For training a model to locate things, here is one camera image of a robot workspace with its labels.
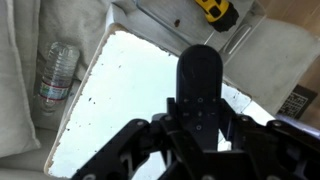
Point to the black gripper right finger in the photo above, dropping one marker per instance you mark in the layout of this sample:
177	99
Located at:
273	150

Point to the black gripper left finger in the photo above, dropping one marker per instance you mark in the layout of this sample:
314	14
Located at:
133	150

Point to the small black remote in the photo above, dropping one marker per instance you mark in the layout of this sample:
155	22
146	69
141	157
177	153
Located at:
199	76

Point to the dark patterned mat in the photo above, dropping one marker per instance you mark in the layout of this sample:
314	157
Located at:
296	101

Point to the cream fabric sofa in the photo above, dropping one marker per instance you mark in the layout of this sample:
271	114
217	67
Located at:
276	50

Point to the clear plastic water bottle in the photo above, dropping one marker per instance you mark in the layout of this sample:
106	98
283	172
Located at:
56	76

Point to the clear plastic bin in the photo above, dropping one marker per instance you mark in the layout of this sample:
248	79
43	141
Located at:
166	13

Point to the yellow and black flashlight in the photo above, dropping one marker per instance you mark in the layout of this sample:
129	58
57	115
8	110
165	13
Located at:
216	11

